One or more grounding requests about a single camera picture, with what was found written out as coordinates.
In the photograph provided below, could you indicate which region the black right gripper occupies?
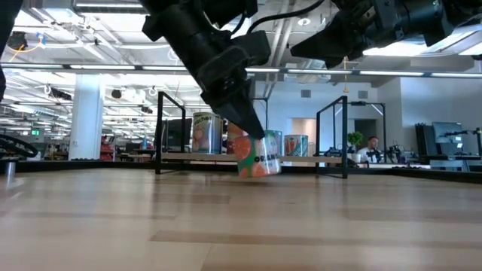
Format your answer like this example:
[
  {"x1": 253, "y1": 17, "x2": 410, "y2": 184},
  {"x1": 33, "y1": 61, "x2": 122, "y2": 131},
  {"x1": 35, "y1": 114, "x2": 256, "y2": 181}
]
[{"x1": 290, "y1": 0, "x2": 419, "y2": 69}]

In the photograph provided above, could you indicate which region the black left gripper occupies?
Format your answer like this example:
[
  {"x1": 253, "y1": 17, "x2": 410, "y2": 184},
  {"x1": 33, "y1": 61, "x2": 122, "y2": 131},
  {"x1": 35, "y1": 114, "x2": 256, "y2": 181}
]
[{"x1": 142, "y1": 7, "x2": 267, "y2": 139}]

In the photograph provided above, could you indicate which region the orange label tin can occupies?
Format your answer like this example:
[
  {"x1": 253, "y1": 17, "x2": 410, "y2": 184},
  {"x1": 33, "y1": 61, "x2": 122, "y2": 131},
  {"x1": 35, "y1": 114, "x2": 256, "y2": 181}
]
[{"x1": 226, "y1": 122, "x2": 244, "y2": 155}]

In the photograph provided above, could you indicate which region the peaches can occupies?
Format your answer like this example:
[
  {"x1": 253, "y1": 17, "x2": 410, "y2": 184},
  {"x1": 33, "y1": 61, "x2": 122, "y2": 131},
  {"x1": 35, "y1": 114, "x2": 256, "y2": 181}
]
[{"x1": 191, "y1": 111, "x2": 224, "y2": 155}]

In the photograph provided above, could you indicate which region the mandarin oranges can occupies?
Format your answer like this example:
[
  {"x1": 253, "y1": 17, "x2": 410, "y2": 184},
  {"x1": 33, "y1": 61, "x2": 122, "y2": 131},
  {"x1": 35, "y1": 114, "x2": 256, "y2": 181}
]
[{"x1": 232, "y1": 129, "x2": 283, "y2": 179}]

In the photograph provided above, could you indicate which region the yellow hanging pendant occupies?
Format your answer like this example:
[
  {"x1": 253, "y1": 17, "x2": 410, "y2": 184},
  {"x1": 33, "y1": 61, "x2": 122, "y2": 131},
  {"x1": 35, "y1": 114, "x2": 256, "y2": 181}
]
[{"x1": 342, "y1": 56, "x2": 349, "y2": 94}]

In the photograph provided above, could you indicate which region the bright ceiling light panel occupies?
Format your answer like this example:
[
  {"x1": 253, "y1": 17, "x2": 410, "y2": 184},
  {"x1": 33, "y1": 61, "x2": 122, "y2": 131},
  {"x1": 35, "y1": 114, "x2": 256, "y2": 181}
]
[{"x1": 363, "y1": 22, "x2": 482, "y2": 57}]

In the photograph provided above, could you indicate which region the dark background screen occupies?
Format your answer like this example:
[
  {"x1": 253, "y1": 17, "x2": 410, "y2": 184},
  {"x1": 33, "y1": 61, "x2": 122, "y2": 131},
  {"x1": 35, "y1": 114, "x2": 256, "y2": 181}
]
[{"x1": 165, "y1": 118, "x2": 193, "y2": 153}]

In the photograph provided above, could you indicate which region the dark door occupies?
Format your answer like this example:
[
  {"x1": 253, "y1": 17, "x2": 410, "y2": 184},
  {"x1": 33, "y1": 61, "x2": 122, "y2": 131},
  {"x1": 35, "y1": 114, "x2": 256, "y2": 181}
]
[{"x1": 354, "y1": 119, "x2": 377, "y2": 151}]

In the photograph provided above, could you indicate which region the potted green plant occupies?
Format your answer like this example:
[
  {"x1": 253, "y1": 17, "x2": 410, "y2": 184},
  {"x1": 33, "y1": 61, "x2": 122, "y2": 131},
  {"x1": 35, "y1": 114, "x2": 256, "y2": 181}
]
[{"x1": 346, "y1": 131, "x2": 365, "y2": 163}]

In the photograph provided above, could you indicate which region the person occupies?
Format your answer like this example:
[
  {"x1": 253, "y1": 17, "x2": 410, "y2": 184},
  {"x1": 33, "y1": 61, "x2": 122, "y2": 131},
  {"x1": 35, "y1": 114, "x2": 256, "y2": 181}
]
[{"x1": 357, "y1": 135, "x2": 381, "y2": 163}]

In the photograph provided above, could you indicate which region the black background robot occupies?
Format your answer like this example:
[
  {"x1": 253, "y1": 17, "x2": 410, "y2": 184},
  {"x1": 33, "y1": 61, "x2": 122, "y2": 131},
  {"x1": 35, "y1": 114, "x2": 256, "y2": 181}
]
[{"x1": 380, "y1": 142, "x2": 407, "y2": 163}]

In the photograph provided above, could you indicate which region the black computer tower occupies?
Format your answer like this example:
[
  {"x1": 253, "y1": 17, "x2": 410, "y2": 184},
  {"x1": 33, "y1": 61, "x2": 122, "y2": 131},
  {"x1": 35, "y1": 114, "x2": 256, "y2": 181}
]
[{"x1": 415, "y1": 123, "x2": 433, "y2": 156}]

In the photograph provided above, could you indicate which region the computer monitor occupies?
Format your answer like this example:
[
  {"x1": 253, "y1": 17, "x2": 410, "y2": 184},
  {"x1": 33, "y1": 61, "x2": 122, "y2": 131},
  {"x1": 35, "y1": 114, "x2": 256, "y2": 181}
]
[{"x1": 431, "y1": 121, "x2": 465, "y2": 148}]

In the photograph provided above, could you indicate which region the long linear ceiling light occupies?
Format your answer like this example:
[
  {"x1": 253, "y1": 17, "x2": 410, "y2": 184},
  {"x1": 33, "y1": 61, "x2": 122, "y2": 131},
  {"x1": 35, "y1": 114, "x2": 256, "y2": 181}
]
[{"x1": 0, "y1": 62, "x2": 482, "y2": 78}]

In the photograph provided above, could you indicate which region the white building column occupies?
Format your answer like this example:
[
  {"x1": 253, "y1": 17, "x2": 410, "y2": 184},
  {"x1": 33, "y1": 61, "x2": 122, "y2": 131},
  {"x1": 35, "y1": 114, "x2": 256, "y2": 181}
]
[{"x1": 69, "y1": 74, "x2": 105, "y2": 161}]

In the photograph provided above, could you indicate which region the grey background desk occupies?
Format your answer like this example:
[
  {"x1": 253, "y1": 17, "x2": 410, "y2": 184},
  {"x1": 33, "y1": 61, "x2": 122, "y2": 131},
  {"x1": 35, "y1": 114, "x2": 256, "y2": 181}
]
[{"x1": 429, "y1": 154, "x2": 482, "y2": 172}]

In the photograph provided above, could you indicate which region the rectangular ceiling light fixture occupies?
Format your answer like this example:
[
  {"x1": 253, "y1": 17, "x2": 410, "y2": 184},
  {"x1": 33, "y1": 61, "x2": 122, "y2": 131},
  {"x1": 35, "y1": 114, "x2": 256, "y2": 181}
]
[{"x1": 73, "y1": 0, "x2": 148, "y2": 14}]

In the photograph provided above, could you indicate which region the black ceiling dome device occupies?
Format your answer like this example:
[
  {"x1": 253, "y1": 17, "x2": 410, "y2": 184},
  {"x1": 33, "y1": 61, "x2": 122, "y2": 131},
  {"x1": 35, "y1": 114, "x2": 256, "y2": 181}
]
[{"x1": 7, "y1": 30, "x2": 28, "y2": 50}]

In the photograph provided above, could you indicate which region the thin black background frame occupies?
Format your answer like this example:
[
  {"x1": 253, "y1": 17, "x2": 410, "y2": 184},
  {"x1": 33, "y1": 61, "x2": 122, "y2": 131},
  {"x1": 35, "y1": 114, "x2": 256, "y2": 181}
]
[{"x1": 349, "y1": 100, "x2": 386, "y2": 139}]

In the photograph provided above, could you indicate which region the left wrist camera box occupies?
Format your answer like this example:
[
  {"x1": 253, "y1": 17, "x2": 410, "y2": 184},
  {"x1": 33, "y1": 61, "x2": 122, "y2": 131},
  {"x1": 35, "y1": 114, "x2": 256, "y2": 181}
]
[{"x1": 228, "y1": 30, "x2": 273, "y2": 69}]

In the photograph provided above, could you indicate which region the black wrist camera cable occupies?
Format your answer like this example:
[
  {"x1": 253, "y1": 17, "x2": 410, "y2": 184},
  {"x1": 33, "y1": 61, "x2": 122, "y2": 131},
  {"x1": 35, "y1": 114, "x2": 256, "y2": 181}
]
[{"x1": 245, "y1": 0, "x2": 327, "y2": 34}]

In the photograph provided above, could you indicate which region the black metal shelf frame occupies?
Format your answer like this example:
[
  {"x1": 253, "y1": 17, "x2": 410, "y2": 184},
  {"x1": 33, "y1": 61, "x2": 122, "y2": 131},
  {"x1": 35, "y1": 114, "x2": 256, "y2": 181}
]
[{"x1": 154, "y1": 91, "x2": 349, "y2": 180}]

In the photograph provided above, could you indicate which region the black curved cable loop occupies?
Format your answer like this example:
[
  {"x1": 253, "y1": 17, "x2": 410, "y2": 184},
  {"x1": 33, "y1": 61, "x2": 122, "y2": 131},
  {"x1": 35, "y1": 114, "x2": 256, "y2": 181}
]
[{"x1": 0, "y1": 134, "x2": 38, "y2": 159}]

